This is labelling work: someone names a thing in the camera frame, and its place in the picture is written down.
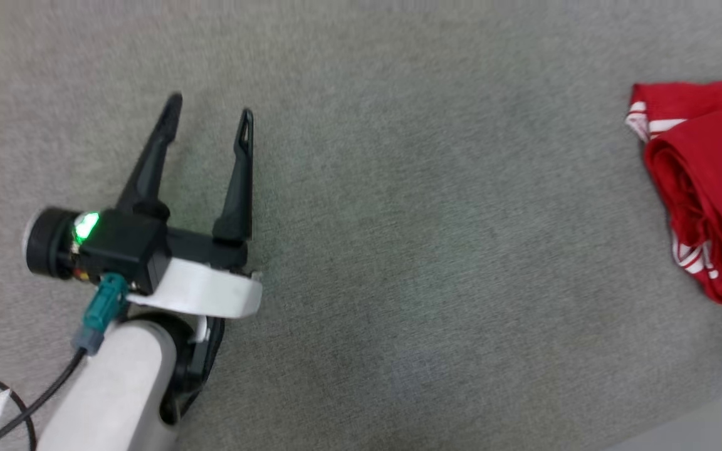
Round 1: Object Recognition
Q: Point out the teal cable connector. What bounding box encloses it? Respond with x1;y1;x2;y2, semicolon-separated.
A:
71;273;130;356

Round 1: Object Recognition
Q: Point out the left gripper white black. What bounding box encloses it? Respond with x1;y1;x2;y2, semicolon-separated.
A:
24;93;263;321

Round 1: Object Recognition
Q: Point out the red and white shirt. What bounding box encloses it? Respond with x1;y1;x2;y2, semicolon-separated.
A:
625;81;722;305

